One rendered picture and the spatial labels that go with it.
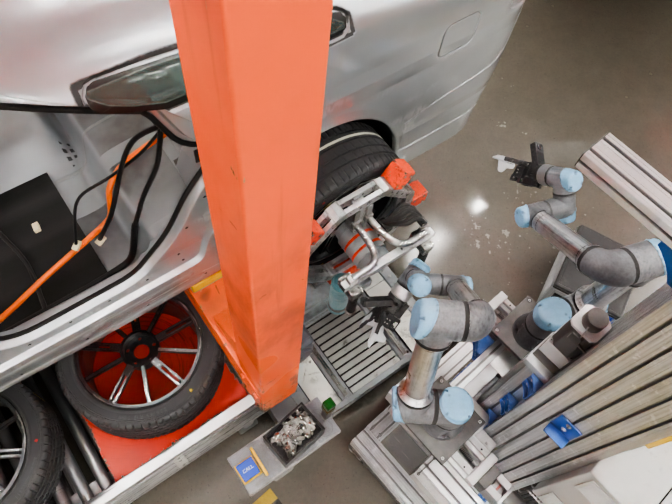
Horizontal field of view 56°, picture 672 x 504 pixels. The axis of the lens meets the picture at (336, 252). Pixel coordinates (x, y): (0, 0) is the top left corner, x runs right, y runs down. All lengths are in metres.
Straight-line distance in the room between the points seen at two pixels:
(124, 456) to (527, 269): 2.22
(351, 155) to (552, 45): 2.62
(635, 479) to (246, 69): 1.62
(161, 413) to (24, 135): 1.21
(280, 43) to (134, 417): 2.01
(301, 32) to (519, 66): 3.66
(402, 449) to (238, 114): 2.21
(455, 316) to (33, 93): 1.19
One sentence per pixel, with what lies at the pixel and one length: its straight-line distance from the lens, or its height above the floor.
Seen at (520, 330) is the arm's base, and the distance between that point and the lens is 2.47.
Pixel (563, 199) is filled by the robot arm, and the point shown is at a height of 1.24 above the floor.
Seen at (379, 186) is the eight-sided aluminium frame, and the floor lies 1.12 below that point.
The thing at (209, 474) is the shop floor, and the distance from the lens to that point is 3.08.
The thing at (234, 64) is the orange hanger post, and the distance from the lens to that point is 0.83.
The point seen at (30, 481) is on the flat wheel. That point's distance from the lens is 2.72.
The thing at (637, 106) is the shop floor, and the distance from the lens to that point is 4.59.
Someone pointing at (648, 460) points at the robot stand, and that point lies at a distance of 2.11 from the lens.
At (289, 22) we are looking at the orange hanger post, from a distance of 0.84.
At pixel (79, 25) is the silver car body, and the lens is 1.67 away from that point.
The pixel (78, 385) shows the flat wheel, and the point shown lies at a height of 0.50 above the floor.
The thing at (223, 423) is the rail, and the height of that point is 0.39.
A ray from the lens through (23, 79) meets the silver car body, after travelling 1.63.
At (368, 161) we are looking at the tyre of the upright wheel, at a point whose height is 1.17.
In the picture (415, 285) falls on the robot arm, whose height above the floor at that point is 1.12.
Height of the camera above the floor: 3.04
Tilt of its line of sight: 63 degrees down
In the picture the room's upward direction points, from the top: 10 degrees clockwise
